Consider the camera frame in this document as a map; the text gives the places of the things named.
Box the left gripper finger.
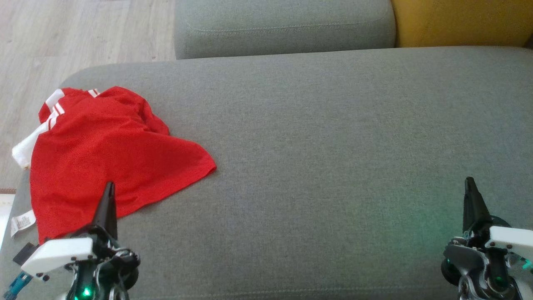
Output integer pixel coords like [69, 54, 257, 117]
[92, 182, 118, 240]

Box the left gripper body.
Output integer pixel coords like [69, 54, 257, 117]
[67, 227, 141, 300]

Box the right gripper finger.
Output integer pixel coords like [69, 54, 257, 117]
[463, 177, 493, 232]

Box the red and white sports jersey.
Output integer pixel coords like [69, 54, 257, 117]
[10, 86, 217, 244]

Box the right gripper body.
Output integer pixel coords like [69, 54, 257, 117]
[442, 219, 523, 300]

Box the large grey sofa ottoman cushion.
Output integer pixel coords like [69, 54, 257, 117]
[0, 46, 533, 300]

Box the grey sofa seat cushion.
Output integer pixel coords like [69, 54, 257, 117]
[174, 0, 396, 60]

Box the yellow sofa backrest cushion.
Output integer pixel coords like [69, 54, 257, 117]
[391, 0, 533, 48]

